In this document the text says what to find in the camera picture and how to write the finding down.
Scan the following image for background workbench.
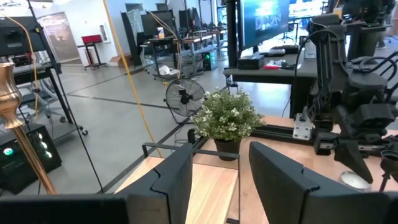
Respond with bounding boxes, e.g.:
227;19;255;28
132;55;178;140
147;29;218;79

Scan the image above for small computer tower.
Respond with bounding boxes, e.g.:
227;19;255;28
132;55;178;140
201;49;219;72

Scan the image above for white container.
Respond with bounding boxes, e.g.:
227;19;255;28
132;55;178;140
303;39;317;60

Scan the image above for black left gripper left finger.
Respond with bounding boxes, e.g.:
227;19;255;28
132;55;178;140
116;142;194;224

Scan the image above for black box device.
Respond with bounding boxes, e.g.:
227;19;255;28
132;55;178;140
238;54;266;70

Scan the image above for large computer monitor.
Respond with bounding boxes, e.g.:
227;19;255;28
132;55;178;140
239;0;290;51

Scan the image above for brown cardboard box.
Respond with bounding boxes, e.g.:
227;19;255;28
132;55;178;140
108;54;133;68

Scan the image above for black equipment cart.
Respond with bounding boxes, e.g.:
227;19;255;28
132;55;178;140
0;16;89;136

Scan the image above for dark grey desk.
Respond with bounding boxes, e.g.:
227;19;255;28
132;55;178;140
222;51;318;119

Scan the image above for white plastic bag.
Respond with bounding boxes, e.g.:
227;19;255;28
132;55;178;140
158;64;182;77

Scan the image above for black computer tower with lights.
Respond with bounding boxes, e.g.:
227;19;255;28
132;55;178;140
0;123;63;195

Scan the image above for tall gold candlestick holder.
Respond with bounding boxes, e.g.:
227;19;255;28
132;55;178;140
0;62;58;196

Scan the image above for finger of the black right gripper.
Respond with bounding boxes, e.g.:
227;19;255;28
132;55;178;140
334;138;374;185

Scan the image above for black floor fan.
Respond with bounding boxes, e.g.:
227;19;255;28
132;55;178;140
164;78;206;126

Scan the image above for long yellow cable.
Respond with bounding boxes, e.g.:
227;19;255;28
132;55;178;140
102;0;163;159

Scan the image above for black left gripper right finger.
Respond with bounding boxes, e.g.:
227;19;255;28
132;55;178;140
248;141;387;224

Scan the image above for red small table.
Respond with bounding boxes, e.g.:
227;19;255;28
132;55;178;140
76;34;108;70

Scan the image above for silver aluminium mounting bracket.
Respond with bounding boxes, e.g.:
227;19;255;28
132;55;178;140
292;113;314;141

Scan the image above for green potted plant black pot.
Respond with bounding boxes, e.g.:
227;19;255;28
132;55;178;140
190;88;266;162

